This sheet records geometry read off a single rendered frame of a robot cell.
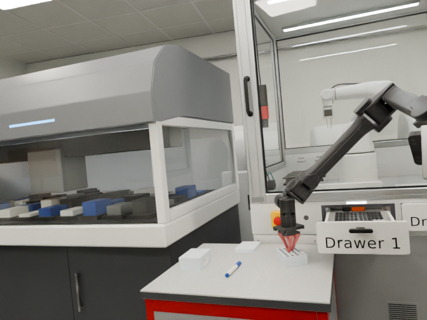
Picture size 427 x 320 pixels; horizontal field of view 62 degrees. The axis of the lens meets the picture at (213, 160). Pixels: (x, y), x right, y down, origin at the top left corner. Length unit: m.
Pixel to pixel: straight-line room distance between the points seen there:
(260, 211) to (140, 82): 0.81
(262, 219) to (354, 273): 0.46
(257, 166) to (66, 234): 1.00
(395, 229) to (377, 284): 0.47
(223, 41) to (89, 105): 3.50
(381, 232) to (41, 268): 1.70
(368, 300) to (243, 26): 1.34
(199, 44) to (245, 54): 3.43
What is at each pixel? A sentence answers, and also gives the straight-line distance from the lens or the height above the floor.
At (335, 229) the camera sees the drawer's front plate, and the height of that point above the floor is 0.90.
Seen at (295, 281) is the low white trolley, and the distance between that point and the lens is 1.26.
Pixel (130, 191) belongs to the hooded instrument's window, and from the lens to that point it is 1.68.
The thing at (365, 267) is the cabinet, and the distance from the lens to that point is 1.72.
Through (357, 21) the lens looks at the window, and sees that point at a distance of 1.71.
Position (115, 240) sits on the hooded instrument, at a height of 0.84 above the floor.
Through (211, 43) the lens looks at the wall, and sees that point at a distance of 5.10.
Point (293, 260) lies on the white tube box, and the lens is 1.39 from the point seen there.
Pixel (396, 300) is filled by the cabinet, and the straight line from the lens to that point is 1.77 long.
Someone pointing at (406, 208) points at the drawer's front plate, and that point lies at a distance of 1.65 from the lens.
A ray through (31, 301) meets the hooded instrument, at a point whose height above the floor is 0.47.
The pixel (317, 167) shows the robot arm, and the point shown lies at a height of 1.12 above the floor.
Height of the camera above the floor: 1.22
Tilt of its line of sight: 2 degrees down
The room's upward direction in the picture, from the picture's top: 5 degrees counter-clockwise
